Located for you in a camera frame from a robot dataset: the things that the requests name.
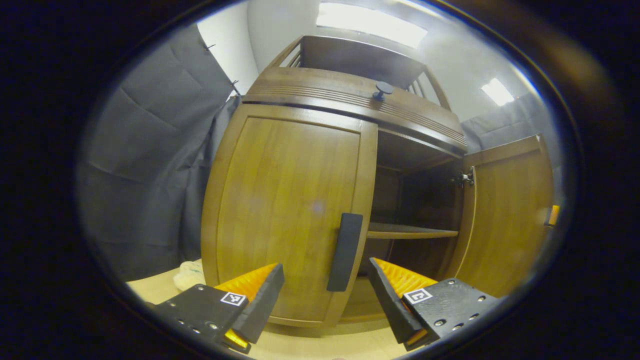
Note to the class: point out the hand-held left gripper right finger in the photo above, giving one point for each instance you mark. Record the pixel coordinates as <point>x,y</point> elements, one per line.
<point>390,310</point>

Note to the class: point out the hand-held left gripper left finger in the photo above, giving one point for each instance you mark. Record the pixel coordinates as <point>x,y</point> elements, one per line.
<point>265,305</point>

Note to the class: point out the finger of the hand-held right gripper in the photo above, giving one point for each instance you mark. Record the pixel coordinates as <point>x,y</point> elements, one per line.
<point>553,216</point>

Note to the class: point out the wooden shoe cabinet door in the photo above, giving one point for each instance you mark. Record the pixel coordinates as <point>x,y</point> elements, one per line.
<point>280,200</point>
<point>510,220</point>

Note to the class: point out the wooden double-door shoe cabinet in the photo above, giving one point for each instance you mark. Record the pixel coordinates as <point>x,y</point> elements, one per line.
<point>350,97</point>

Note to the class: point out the metal door hinge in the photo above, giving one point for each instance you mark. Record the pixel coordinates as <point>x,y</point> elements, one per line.
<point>466,178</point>

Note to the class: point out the cream crumpled cloth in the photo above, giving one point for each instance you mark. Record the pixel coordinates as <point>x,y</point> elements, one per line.
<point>190,275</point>

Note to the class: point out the wooden inner shelf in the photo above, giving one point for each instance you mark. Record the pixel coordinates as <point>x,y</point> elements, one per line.
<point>410,231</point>

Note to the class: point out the small ceiling light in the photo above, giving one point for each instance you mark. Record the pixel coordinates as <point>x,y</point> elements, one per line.
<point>497,91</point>

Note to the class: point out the black backdrop cloth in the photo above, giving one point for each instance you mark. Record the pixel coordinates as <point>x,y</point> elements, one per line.
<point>150,175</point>

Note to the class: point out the black round knob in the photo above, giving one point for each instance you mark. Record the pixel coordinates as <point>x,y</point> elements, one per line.
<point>383,91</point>

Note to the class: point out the large rectangular ceiling light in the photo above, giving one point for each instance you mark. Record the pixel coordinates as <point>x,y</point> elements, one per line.
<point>372,22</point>

